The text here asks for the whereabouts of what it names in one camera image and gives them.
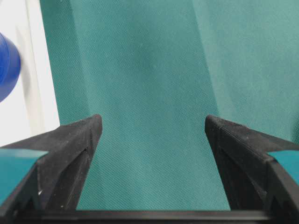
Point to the green table cloth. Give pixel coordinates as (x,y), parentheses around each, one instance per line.
(153,70)

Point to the blue tape roll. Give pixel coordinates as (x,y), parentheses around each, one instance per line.
(10,66)

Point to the white plastic case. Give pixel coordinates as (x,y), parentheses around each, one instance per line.
(31,108)

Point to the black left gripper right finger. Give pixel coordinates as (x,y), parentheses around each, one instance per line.
(252,178)

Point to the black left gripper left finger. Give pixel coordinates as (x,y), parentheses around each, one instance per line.
(47,171)

